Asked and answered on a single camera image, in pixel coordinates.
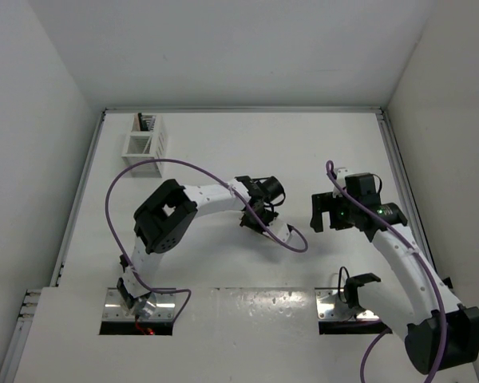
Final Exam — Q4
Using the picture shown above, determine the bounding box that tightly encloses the dark green gold mascara tube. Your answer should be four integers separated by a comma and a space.
137, 113, 149, 132

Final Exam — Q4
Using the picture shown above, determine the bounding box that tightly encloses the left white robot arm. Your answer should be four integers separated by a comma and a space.
117, 176, 292, 314

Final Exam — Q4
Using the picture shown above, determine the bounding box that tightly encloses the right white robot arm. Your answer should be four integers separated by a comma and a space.
310, 168, 479, 379

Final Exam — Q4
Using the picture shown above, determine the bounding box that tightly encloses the white slotted organizer box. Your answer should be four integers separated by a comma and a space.
121, 113, 168, 166

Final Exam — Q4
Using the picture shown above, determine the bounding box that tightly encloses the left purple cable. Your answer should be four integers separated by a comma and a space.
105, 158, 309, 320

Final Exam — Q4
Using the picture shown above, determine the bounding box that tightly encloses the purple cable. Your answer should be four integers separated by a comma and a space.
325, 160, 449, 383
105, 158, 309, 320

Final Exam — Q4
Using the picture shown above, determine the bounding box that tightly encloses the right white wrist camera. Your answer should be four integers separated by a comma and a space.
333, 168, 350, 198

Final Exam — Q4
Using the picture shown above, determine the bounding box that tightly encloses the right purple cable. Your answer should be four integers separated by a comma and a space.
325, 160, 449, 383

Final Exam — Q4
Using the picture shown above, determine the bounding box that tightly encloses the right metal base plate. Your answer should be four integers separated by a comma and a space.
315, 288, 380, 323

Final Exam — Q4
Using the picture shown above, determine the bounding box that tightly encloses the metal base plate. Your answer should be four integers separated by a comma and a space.
315, 288, 380, 323
101, 288, 176, 322

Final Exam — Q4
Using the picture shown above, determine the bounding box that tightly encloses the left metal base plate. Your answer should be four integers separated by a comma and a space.
101, 288, 176, 322

